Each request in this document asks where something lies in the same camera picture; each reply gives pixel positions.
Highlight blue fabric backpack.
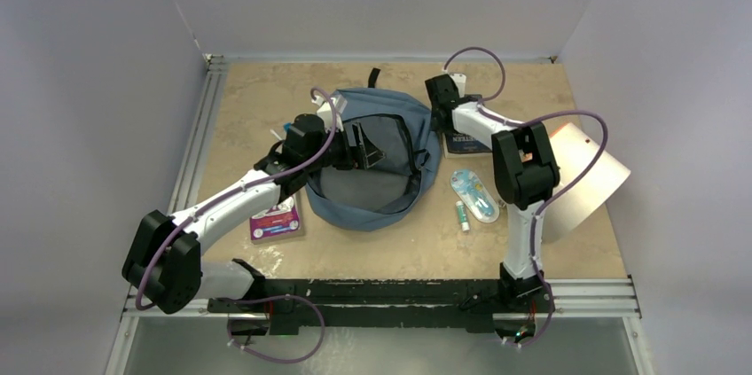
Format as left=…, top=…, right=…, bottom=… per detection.
left=306, top=68, right=441, bottom=231

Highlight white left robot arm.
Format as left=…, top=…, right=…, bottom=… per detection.
left=122, top=114, right=386, bottom=314

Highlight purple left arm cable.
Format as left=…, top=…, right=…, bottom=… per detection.
left=135, top=87, right=328, bottom=365

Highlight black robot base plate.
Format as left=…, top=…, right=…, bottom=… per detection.
left=208, top=278, right=553, bottom=335

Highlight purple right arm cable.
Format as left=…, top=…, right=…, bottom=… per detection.
left=443, top=46, right=610, bottom=350

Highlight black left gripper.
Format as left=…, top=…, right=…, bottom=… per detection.
left=303, top=121, right=383, bottom=172

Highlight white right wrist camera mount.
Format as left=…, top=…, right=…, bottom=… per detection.
left=448, top=72, right=467, bottom=98

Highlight aluminium frame rails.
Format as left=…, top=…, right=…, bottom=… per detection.
left=106, top=53, right=654, bottom=375

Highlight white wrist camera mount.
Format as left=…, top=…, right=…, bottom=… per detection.
left=448, top=72, right=467, bottom=98
left=312, top=94, right=347, bottom=129

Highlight white orange-edged ring binder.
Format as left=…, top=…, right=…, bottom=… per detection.
left=543, top=122, right=631, bottom=243

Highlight green white glue stick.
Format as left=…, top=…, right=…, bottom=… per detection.
left=455, top=200, right=470, bottom=233

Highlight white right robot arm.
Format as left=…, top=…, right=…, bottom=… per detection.
left=425, top=74, right=560, bottom=310

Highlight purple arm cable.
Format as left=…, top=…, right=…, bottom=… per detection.
left=443, top=46, right=610, bottom=350
left=135, top=87, right=328, bottom=365

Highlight dark blue paperback book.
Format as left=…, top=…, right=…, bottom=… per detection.
left=433, top=94, right=491, bottom=159

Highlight light blue scissors blister pack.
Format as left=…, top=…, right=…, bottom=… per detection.
left=450, top=169, right=500, bottom=223

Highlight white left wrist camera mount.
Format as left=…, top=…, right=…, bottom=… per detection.
left=312, top=94, right=347, bottom=129

